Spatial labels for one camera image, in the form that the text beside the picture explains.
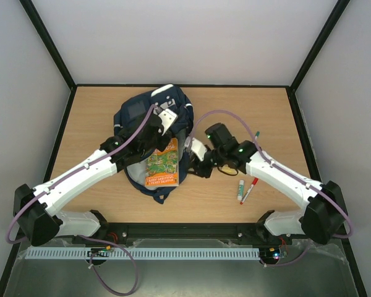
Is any orange Treehouse book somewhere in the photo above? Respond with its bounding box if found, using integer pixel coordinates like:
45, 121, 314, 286
145, 138, 179, 187

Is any navy blue student backpack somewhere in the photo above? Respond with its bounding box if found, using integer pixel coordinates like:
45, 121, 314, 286
114, 84, 194, 204

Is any yellow highlighter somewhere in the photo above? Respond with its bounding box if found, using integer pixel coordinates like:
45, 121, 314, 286
221, 166, 237, 174

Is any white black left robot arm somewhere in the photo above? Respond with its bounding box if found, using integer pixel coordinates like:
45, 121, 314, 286
14, 110, 177, 246

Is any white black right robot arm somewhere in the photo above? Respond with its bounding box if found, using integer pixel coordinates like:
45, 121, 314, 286
185, 123, 347, 244

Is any green white glue stick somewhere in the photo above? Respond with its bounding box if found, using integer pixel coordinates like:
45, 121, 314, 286
237, 179, 244, 201

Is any red capped white marker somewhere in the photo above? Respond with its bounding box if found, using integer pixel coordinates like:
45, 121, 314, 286
238, 178, 258, 205

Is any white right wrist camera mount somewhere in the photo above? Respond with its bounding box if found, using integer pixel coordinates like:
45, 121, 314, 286
184, 136, 208, 161

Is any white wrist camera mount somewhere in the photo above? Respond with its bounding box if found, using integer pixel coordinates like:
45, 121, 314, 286
184, 136, 208, 161
156, 108, 177, 136

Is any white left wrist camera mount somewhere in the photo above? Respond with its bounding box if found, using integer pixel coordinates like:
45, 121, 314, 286
156, 108, 177, 136

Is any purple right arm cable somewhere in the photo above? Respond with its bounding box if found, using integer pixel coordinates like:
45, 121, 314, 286
187, 110, 355, 267

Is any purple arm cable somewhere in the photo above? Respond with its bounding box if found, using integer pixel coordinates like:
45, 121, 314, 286
187, 110, 355, 267
6, 103, 161, 295

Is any black aluminium frame rail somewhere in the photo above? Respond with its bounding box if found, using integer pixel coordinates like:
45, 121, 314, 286
18, 221, 347, 245

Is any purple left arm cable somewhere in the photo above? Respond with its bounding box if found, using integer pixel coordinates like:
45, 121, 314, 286
6, 103, 161, 295

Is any light blue slotted cable duct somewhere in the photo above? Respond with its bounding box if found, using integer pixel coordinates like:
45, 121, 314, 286
25, 247, 260, 260

